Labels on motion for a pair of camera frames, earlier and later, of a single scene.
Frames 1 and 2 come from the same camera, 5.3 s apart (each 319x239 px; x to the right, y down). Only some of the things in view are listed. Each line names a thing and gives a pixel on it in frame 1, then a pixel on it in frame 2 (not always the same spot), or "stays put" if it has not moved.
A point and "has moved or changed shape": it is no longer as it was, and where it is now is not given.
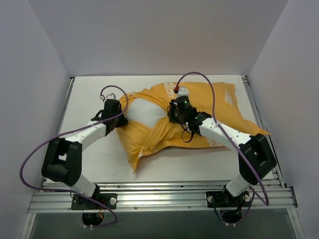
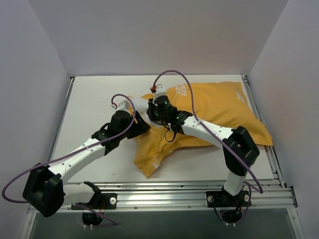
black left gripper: [120, 119] to [140, 123]
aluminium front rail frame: [267, 196] stays put
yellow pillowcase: [218, 101] has moved or changed shape
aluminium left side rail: [63, 113] stays put
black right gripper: [173, 116] to [151, 112]
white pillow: [144, 111] has moved or changed shape
